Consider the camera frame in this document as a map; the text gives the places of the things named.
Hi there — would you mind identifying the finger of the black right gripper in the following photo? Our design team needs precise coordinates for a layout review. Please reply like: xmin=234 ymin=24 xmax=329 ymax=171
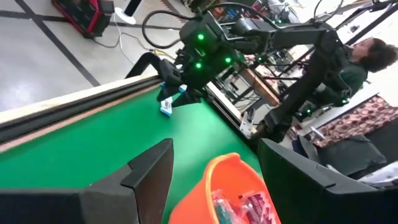
xmin=157 ymin=58 xmax=184 ymax=102
xmin=172 ymin=88 xmax=206 ymax=108

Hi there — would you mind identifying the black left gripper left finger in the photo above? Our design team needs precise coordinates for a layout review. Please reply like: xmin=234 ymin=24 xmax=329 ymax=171
xmin=0 ymin=138 xmax=174 ymax=224

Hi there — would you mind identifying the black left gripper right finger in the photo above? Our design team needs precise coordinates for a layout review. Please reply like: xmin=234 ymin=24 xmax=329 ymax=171
xmin=257 ymin=138 xmax=398 ymax=224

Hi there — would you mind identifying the blue white candy bar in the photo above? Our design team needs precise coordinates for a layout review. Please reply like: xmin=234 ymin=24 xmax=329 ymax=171
xmin=159 ymin=83 xmax=188 ymax=118

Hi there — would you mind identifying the clear candy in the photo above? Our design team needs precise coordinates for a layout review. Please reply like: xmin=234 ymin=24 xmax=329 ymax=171
xmin=239 ymin=191 xmax=274 ymax=224
xmin=211 ymin=189 xmax=240 ymax=224

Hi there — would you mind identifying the dark grey bag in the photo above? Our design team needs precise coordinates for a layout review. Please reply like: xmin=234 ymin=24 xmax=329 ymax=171
xmin=317 ymin=133 xmax=388 ymax=177

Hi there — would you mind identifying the green table mat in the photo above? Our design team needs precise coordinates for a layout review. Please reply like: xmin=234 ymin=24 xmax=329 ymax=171
xmin=0 ymin=83 xmax=262 ymax=224

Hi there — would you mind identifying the white round stand base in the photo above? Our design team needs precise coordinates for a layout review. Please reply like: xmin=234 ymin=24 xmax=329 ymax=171
xmin=114 ymin=6 xmax=137 ymax=26

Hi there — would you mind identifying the upright stand pole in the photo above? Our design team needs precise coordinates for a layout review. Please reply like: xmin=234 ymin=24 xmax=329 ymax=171
xmin=124 ymin=0 xmax=143 ymax=18

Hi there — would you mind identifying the orange plastic bucket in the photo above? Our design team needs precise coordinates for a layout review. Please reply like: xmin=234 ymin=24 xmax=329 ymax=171
xmin=169 ymin=152 xmax=282 ymax=224

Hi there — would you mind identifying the red patterned cloth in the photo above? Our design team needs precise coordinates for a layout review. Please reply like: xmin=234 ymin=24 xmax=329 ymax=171
xmin=310 ymin=95 xmax=398 ymax=149

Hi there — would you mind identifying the red black tool case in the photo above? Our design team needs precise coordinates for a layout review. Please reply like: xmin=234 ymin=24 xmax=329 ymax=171
xmin=51 ymin=0 xmax=115 ymax=39

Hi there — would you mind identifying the person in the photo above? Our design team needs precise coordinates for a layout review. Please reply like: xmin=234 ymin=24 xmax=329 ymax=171
xmin=338 ymin=37 xmax=398 ymax=97

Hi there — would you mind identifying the yellow cable plug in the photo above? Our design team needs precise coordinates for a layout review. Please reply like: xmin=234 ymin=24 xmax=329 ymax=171
xmin=154 ymin=49 xmax=175 ymax=62

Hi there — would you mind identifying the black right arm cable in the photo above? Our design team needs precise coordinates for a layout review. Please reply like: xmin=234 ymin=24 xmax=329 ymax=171
xmin=142 ymin=1 xmax=280 ymax=50

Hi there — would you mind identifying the metal corner bracket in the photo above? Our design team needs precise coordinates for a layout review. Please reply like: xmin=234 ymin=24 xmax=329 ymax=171
xmin=239 ymin=110 xmax=257 ymax=139

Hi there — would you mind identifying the white floor cable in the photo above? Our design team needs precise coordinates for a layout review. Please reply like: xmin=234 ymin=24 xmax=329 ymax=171
xmin=111 ymin=21 xmax=162 ymax=65

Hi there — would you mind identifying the black table frame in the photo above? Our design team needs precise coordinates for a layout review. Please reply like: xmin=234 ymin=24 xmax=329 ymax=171
xmin=0 ymin=74 xmax=259 ymax=147

